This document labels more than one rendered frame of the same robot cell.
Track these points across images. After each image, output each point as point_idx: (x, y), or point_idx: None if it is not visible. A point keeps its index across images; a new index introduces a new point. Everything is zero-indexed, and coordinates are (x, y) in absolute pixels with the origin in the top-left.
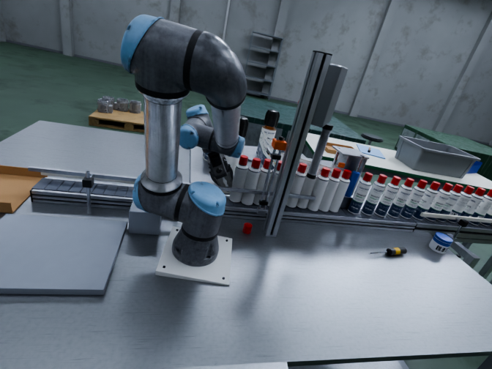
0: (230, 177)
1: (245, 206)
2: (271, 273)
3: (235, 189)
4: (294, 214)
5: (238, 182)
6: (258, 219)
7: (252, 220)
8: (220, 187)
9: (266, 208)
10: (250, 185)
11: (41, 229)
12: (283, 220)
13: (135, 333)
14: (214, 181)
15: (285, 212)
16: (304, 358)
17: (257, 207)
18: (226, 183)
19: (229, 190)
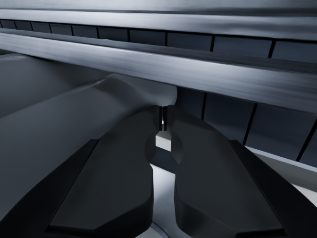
0: (87, 161)
1: (117, 31)
2: None
3: (99, 44)
4: (2, 8)
5: (63, 106)
6: (100, 9)
7: (120, 6)
8: (242, 72)
9: (54, 29)
10: (6, 66)
11: None
12: (40, 8)
13: None
14: (285, 180)
15: (12, 9)
16: None
17: (79, 31)
18: (168, 200)
19: (151, 46)
